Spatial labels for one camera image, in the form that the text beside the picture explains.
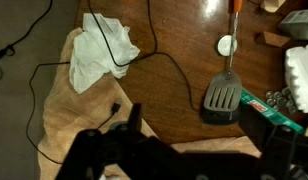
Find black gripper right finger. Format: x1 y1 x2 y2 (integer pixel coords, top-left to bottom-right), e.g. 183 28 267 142
238 103 308 180

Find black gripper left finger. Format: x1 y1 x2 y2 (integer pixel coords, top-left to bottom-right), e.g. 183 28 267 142
55 103 182 180

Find black USB cable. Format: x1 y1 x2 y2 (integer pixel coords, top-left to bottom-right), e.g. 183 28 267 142
26 0 202 166

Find green cardboard box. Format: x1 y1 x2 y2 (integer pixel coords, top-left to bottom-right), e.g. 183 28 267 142
239 89 306 134

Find white scalloped paper plates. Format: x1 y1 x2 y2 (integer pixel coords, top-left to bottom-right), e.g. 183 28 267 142
284 44 308 114

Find crumpled white tissue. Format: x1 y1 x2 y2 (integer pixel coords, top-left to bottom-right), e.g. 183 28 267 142
68 13 142 95

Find small wooden block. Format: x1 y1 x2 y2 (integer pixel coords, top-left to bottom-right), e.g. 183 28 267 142
255 30 291 48

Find white round disc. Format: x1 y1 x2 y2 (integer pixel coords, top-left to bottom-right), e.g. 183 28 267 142
216 34 238 57

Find grey rectangular box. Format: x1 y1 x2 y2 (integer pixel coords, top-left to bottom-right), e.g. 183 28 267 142
278 8 308 41

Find pale wooden piece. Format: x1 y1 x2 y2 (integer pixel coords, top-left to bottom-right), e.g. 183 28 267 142
260 0 288 14

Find orange-handled slotted metal spatula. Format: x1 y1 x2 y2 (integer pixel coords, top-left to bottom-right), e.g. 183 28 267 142
203 0 244 113

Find black floor cable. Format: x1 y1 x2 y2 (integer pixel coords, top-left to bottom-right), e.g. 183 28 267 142
0 0 54 82

